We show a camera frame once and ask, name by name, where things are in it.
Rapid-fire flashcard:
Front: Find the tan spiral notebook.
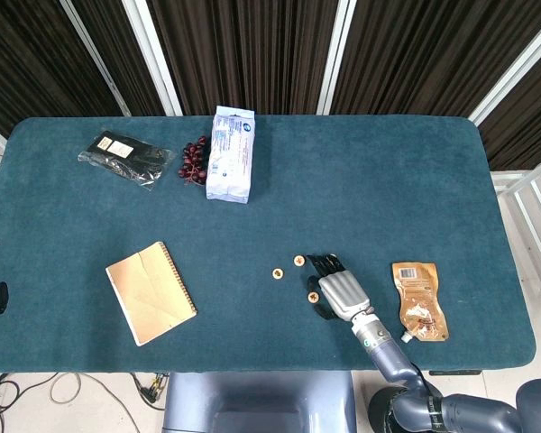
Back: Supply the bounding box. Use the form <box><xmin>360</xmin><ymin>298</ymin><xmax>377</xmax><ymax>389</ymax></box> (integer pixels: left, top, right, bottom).
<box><xmin>105</xmin><ymin>241</ymin><xmax>198</xmax><ymax>347</ymax></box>

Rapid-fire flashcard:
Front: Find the black power plug cable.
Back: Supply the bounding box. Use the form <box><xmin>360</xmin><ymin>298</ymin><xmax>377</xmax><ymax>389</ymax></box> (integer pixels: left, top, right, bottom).
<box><xmin>132</xmin><ymin>371</ymin><xmax>170</xmax><ymax>411</ymax></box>

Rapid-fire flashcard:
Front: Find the white metal rack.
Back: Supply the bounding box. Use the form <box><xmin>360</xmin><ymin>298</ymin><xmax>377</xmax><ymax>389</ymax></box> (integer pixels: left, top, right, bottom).
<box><xmin>491</xmin><ymin>151</ymin><xmax>541</xmax><ymax>294</ymax></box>

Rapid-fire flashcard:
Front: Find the black item in plastic bag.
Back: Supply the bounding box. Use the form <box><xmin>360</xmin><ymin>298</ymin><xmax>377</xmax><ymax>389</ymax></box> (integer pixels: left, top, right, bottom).
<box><xmin>77</xmin><ymin>130</ymin><xmax>178</xmax><ymax>192</ymax></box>

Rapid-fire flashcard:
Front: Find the brown spout pouch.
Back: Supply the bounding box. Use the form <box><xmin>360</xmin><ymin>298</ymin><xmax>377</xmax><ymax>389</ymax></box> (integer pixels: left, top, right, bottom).
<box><xmin>391</xmin><ymin>261</ymin><xmax>450</xmax><ymax>344</ymax></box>

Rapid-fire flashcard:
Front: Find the teal table cloth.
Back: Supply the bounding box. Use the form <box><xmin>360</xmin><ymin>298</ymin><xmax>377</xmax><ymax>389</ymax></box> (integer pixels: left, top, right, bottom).
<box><xmin>0</xmin><ymin>115</ymin><xmax>537</xmax><ymax>374</ymax></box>

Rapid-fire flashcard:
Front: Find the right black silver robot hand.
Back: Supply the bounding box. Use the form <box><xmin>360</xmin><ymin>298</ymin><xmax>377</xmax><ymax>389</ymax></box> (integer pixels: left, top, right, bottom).
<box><xmin>304</xmin><ymin>253</ymin><xmax>375</xmax><ymax>322</ymax></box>

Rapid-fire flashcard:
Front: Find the dark brown pleated curtain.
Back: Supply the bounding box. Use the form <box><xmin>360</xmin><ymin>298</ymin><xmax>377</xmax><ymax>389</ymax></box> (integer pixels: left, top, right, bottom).
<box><xmin>0</xmin><ymin>0</ymin><xmax>541</xmax><ymax>199</ymax></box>

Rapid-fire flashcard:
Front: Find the dark red grape bunch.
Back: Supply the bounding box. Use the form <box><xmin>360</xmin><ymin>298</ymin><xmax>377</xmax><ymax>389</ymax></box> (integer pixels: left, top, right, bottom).
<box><xmin>178</xmin><ymin>135</ymin><xmax>210</xmax><ymax>186</ymax></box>

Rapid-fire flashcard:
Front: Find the white tissue pack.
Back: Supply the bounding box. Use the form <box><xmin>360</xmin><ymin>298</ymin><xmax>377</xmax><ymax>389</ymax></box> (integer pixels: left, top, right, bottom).
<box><xmin>206</xmin><ymin>106</ymin><xmax>257</xmax><ymax>205</ymax></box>

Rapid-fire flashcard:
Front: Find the black trash bin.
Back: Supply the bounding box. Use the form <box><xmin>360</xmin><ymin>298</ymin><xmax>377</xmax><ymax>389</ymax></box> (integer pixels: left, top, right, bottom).
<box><xmin>367</xmin><ymin>387</ymin><xmax>411</xmax><ymax>433</ymax></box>

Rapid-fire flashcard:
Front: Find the blue-grey robot torso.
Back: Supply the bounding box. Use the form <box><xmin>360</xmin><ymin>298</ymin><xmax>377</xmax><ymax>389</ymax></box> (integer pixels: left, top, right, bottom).
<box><xmin>161</xmin><ymin>370</ymin><xmax>357</xmax><ymax>433</ymax></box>

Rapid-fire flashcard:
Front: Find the white partition post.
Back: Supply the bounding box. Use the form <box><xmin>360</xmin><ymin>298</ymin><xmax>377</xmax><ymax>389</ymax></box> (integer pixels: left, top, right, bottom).
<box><xmin>58</xmin><ymin>0</ymin><xmax>132</xmax><ymax>117</ymax></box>
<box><xmin>121</xmin><ymin>0</ymin><xmax>184</xmax><ymax>116</ymax></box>
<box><xmin>316</xmin><ymin>0</ymin><xmax>357</xmax><ymax>115</ymax></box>
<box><xmin>468</xmin><ymin>20</ymin><xmax>541</xmax><ymax>127</ymax></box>

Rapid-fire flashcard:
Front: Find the grey floor cable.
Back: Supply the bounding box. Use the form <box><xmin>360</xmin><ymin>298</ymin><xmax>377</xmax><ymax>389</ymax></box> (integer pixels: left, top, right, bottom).
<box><xmin>49</xmin><ymin>372</ymin><xmax>141</xmax><ymax>433</ymax></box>

